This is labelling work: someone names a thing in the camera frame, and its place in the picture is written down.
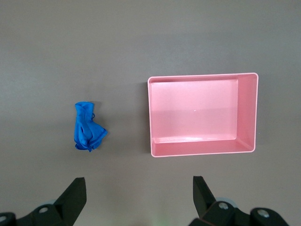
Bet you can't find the pink plastic box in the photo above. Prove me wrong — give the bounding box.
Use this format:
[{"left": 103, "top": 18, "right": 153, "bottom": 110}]
[{"left": 147, "top": 72, "right": 259, "bottom": 158}]

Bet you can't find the blue glove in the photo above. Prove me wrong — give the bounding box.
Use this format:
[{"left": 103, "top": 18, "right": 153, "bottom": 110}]
[{"left": 74, "top": 101, "right": 109, "bottom": 153}]

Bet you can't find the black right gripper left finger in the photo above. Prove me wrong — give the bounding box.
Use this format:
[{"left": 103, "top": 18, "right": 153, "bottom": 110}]
[{"left": 0, "top": 177, "right": 87, "bottom": 226}]

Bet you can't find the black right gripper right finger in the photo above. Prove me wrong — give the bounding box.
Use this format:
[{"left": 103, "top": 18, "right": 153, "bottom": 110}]
[{"left": 190, "top": 175, "right": 291, "bottom": 226}]

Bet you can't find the brown table cover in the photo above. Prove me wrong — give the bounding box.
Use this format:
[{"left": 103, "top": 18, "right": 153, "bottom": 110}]
[{"left": 0, "top": 0, "right": 301, "bottom": 226}]

